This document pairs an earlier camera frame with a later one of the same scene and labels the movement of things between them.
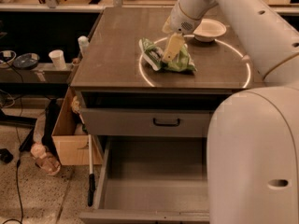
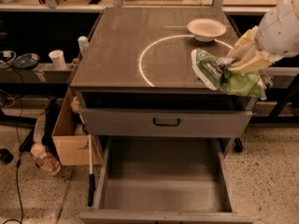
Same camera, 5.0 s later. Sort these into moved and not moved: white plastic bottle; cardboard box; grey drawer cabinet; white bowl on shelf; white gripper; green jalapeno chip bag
Moved: green jalapeno chip bag; white gripper
Not moved: cardboard box; white plastic bottle; white bowl on shelf; grey drawer cabinet
